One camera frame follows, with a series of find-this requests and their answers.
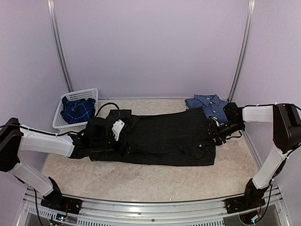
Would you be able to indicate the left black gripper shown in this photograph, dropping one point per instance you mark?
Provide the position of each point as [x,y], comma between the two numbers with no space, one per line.
[125,152]

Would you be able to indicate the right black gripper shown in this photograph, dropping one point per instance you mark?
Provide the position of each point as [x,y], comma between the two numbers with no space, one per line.
[213,129]

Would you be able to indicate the blue checked shirt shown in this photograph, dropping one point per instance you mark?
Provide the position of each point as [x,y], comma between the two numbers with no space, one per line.
[212,106]

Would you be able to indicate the black pinstripe long sleeve shirt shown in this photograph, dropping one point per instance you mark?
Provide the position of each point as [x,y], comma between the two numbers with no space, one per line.
[175,139]

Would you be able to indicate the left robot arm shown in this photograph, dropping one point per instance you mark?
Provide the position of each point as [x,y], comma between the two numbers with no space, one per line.
[99,135]

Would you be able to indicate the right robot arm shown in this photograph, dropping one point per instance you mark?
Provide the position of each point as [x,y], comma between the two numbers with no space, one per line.
[285,124]

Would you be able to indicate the dark blue plaid shirt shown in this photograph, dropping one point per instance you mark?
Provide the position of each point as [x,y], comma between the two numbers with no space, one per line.
[78,111]

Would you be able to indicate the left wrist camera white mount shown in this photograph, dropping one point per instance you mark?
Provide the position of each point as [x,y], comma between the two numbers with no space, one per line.
[117,128]

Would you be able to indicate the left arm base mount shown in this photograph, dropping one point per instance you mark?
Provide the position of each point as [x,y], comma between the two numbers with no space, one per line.
[57,201]

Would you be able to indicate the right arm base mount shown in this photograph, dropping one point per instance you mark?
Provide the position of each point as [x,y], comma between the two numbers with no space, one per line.
[244,202]

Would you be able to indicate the front aluminium rail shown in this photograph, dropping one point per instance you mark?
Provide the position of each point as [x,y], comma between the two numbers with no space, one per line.
[97,212]

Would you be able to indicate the right aluminium frame post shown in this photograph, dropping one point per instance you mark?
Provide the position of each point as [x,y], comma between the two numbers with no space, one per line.
[243,49]

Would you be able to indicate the aluminium frame post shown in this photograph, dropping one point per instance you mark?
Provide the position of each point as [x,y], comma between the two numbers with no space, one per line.
[58,44]
[243,49]

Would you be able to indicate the left aluminium frame post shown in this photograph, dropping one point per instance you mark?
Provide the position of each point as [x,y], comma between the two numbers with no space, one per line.
[58,44]

